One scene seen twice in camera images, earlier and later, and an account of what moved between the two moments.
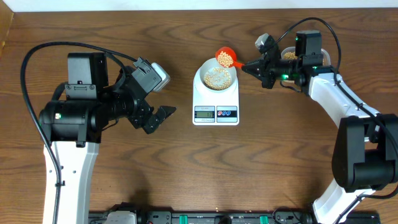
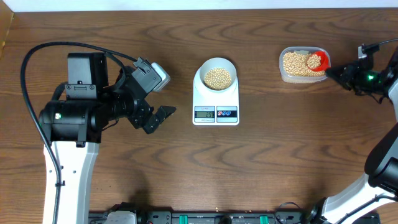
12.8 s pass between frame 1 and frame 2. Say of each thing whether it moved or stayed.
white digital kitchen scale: stayed
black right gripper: moved
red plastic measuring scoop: moved
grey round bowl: stayed
